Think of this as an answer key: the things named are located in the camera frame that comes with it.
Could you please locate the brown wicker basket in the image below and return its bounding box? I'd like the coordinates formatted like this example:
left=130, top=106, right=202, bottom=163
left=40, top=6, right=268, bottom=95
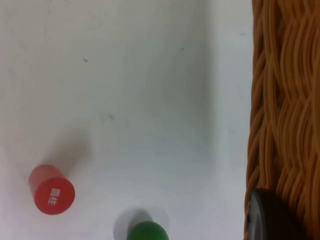
left=243, top=0, right=320, bottom=240

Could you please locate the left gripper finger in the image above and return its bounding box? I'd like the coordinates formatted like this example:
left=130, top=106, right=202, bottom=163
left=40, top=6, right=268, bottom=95
left=246, top=188, right=305, bottom=240

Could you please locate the red cylinder block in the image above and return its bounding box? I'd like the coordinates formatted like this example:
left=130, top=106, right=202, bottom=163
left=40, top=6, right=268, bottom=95
left=28, top=164, right=76, bottom=216

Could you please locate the green ball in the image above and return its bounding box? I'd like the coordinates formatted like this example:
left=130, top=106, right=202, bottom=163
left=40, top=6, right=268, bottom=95
left=126, top=220, right=170, bottom=240

